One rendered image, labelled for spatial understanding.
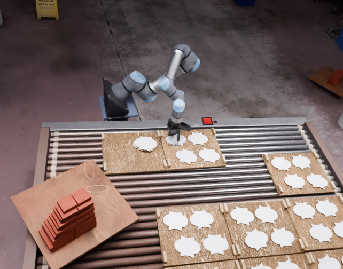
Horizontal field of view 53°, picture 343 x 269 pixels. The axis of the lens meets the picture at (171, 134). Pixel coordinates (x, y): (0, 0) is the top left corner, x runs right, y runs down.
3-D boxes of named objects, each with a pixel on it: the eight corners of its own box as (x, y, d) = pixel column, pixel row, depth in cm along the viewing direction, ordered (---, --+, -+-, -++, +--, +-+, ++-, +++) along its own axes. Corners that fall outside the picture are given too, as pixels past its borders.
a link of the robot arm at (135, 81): (122, 77, 262) (135, 66, 258) (133, 88, 270) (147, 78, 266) (122, 84, 253) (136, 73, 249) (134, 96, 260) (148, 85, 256)
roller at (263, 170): (47, 181, 215) (46, 176, 211) (322, 166, 255) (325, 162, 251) (46, 188, 212) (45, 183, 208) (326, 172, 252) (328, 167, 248)
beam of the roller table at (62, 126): (43, 127, 247) (42, 121, 243) (302, 121, 290) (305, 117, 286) (42, 136, 242) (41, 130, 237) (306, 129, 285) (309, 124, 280)
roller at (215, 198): (44, 209, 201) (43, 204, 198) (335, 189, 242) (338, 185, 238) (43, 216, 198) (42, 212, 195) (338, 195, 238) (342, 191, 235)
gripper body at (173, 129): (166, 128, 240) (168, 116, 232) (178, 127, 242) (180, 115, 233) (168, 136, 235) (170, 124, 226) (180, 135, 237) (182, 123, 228)
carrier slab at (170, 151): (159, 132, 250) (159, 131, 249) (212, 129, 260) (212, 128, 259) (168, 171, 227) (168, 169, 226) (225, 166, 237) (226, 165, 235)
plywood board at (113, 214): (10, 199, 187) (10, 197, 186) (92, 160, 212) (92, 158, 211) (53, 273, 163) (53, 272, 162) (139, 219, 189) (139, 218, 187)
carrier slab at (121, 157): (101, 135, 241) (101, 133, 240) (158, 133, 250) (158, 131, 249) (103, 175, 218) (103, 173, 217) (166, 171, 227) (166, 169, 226)
